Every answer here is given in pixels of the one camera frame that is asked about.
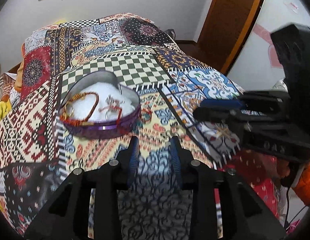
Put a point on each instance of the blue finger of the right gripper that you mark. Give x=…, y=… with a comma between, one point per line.
x=222, y=104

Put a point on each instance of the brown wooden door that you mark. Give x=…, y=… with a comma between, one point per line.
x=225, y=30

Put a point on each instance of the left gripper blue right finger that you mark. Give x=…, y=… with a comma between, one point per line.
x=181, y=159

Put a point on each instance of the patchwork patterned bedspread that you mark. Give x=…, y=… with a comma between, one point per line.
x=131, y=65

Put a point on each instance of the orange jacket sleeve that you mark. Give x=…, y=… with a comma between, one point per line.
x=302, y=189

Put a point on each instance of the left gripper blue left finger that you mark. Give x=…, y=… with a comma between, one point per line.
x=128, y=161

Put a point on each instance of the purple heart-shaped jewelry box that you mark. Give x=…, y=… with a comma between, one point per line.
x=97, y=106

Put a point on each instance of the yellow cloth on bed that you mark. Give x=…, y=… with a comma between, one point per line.
x=5, y=108

